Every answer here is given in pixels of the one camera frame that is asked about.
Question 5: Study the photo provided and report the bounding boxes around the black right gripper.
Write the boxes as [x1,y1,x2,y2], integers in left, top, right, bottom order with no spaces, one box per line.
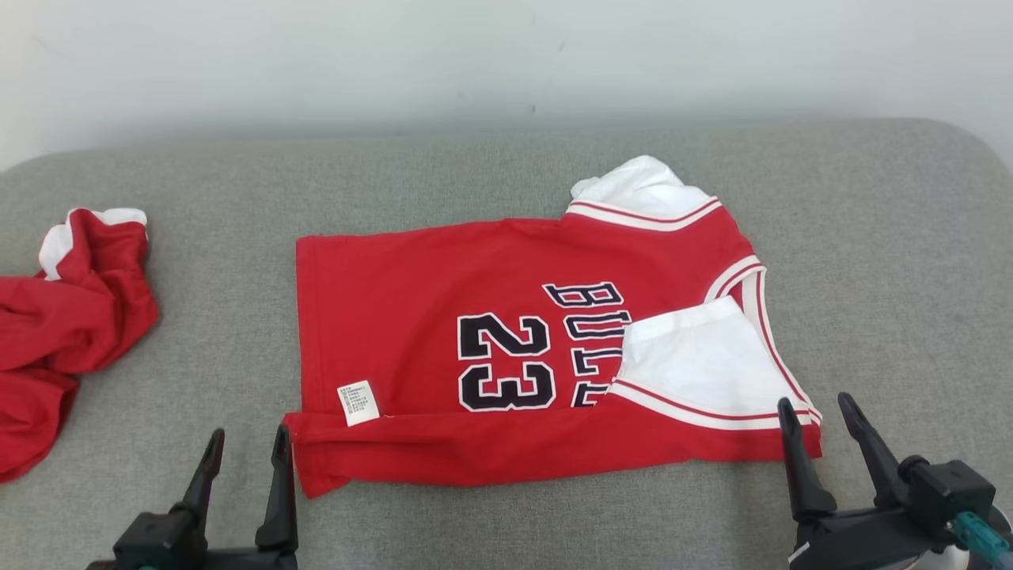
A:
[777,393,1013,570]

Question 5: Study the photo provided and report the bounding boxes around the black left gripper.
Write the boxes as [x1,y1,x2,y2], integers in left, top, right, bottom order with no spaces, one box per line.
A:
[87,425,299,570]

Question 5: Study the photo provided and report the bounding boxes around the red basketball jersey number 23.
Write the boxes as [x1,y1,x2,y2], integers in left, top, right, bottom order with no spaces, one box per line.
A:
[283,154,824,500]

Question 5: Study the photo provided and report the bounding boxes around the red basketball shorts white stripe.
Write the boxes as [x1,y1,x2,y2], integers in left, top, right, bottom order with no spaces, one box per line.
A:
[0,207,159,484]

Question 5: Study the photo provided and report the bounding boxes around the grey fabric sofa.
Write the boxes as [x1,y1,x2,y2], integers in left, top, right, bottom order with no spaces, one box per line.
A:
[0,119,1013,570]

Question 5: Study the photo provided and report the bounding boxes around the teal cable connector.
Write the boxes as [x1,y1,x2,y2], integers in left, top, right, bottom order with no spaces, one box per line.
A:
[954,512,1013,568]

